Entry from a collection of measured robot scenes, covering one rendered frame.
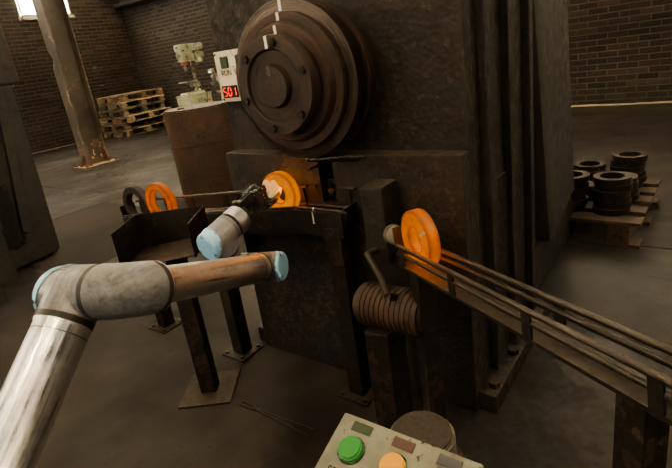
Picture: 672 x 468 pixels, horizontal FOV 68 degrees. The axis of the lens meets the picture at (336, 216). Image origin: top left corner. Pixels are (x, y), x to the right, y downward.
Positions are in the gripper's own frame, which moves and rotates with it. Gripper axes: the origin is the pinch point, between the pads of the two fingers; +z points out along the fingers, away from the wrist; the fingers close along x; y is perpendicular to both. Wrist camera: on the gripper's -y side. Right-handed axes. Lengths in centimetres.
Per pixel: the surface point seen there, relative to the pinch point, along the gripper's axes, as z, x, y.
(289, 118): -4.4, -20.8, 27.8
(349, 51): 7, -40, 41
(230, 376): -38, 29, -67
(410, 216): -16, -60, 4
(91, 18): 557, 982, 36
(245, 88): -2.6, -6.2, 37.6
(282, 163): 7.3, 1.8, 5.5
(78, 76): 282, 632, -15
